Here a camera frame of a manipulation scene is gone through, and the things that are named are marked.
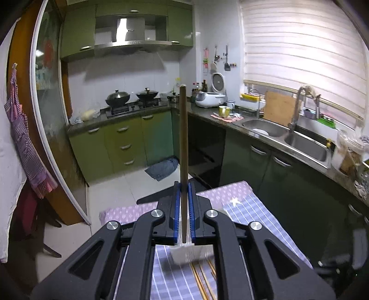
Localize steel range hood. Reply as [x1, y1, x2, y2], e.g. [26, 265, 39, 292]
[95, 16, 173, 54]

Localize brown wooden utensil handle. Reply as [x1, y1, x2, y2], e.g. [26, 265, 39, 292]
[179, 84, 189, 243]

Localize green upper cabinets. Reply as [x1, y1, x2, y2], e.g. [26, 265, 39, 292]
[60, 0, 194, 60]

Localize white utensil holder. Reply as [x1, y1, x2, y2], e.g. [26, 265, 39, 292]
[170, 213, 215, 264]

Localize grey-blue floor mat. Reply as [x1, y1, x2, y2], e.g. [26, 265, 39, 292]
[144, 157, 179, 182]

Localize plastic bag with yellow food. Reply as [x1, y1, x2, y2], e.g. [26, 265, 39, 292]
[71, 109, 100, 125]

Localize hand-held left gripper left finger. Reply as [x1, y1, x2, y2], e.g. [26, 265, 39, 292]
[30, 181, 182, 300]

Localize glass sliding door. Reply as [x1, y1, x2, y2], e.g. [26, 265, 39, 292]
[30, 0, 91, 225]

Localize white window blind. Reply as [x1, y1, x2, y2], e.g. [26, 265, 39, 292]
[239, 0, 368, 122]

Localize purple checkered apron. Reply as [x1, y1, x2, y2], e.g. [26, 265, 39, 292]
[4, 63, 58, 199]

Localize wooden cutting board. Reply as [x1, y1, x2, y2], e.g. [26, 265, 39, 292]
[264, 91, 297, 127]

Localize steel kitchen faucet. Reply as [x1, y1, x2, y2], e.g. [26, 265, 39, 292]
[288, 85, 321, 133]

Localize thin steel tap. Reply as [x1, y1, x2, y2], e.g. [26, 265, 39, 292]
[249, 89, 264, 117]

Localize dark condiment bottles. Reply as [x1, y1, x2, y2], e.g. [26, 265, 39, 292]
[190, 79, 208, 97]

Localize lilac patterned cloth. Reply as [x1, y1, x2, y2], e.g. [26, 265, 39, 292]
[99, 181, 254, 225]

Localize purple plaid tablecloth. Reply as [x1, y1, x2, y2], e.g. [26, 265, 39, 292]
[151, 190, 313, 300]

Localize white rice cooker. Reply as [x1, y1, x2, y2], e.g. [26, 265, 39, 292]
[195, 72, 228, 109]

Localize black gas stove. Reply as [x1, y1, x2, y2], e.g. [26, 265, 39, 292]
[100, 99, 162, 118]

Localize clear plastic bag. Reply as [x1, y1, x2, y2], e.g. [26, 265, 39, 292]
[331, 129, 365, 177]

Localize stainless double sink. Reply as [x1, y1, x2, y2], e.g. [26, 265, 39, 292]
[241, 118, 332, 169]

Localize black wok with lid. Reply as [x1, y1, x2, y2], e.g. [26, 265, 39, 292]
[135, 88, 160, 101]
[105, 90, 131, 107]

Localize dark red chair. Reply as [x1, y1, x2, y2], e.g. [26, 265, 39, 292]
[9, 185, 62, 258]

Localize pink dish cloth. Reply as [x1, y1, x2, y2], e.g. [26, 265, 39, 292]
[210, 112, 245, 124]

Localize white hanging sheet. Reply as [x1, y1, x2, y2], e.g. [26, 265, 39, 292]
[0, 17, 28, 263]

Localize green lower cabinets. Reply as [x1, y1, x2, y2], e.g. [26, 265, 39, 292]
[68, 110, 369, 254]

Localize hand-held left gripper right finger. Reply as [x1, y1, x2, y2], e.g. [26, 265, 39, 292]
[187, 182, 336, 300]

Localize green cabinets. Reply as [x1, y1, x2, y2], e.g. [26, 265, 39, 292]
[68, 110, 369, 254]
[60, 0, 194, 60]

